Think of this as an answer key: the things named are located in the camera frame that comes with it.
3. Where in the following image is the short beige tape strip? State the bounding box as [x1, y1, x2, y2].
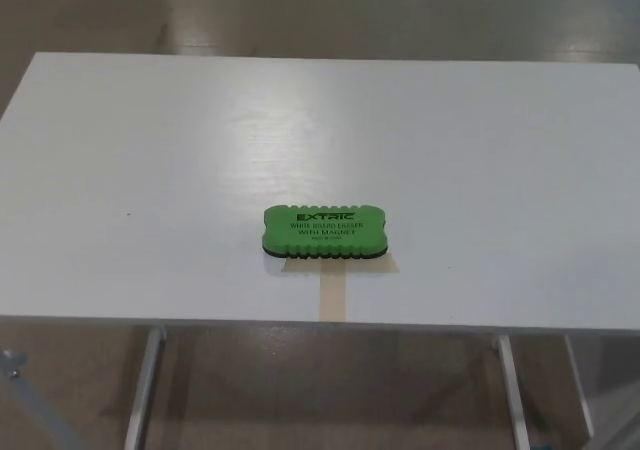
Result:
[280, 257, 401, 275]

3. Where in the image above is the green whiteboard eraser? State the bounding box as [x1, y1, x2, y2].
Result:
[260, 202, 392, 262]

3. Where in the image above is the grey metal frame bar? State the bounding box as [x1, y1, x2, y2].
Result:
[0, 348, 67, 450]

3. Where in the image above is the white metal table leg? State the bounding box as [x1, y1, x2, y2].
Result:
[563, 334, 597, 439]
[496, 334, 532, 450]
[123, 325, 169, 450]

